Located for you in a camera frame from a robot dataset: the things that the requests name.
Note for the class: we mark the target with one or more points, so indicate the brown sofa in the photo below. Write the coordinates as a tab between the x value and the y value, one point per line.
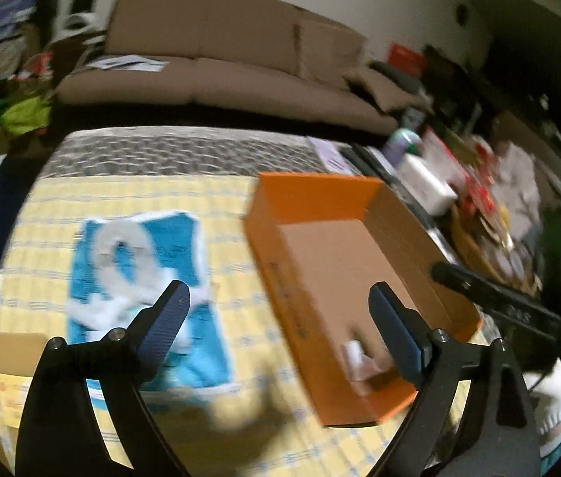
223	55

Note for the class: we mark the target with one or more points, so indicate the red box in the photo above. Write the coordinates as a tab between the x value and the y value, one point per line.
406	60

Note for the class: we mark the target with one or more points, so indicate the fluffy teal handle brush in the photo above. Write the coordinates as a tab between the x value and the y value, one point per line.
126	271

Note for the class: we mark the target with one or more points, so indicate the white plastic pipe connectors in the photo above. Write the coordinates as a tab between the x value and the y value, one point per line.
365	373

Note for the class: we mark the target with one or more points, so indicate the yellow sponge block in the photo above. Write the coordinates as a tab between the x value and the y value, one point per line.
19	357

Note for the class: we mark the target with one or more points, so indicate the blue mesh zipper pouch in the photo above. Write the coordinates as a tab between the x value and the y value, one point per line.
197	360

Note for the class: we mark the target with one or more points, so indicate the wicker basket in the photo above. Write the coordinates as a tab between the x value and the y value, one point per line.
481	254

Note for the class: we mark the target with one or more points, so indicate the orange cardboard box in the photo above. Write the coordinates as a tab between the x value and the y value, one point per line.
320	243

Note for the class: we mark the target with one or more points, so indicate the brown throw pillow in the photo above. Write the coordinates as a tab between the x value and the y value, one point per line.
327	51

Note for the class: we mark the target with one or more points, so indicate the white tissue box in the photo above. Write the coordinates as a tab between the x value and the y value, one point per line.
435	196

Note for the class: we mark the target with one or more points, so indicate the papers on sofa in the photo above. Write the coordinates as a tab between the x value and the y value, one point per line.
127	63

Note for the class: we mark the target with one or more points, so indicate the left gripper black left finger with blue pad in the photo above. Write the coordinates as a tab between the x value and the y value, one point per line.
59	434

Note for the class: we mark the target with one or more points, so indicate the grey pebble pattern mat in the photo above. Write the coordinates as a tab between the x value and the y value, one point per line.
180	150

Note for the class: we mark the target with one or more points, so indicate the green bag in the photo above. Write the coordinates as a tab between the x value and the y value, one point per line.
26	116

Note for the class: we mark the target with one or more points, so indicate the yellow plaid tablecloth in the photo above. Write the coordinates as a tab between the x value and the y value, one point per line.
279	369

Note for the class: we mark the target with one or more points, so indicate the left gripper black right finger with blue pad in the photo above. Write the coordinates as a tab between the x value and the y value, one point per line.
497	434

